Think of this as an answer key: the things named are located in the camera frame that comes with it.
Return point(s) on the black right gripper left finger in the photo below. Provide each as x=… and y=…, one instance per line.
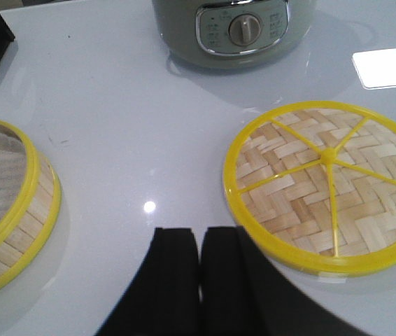
x=163, y=297

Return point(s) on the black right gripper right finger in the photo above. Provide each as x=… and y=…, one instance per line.
x=244, y=294

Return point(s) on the bamboo steamer lid yellow rim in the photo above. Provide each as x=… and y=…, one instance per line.
x=314, y=184

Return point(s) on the center bamboo steamer basket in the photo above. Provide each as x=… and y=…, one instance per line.
x=29, y=222

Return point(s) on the grey-green electric cooking pot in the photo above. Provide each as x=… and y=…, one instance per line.
x=232, y=34

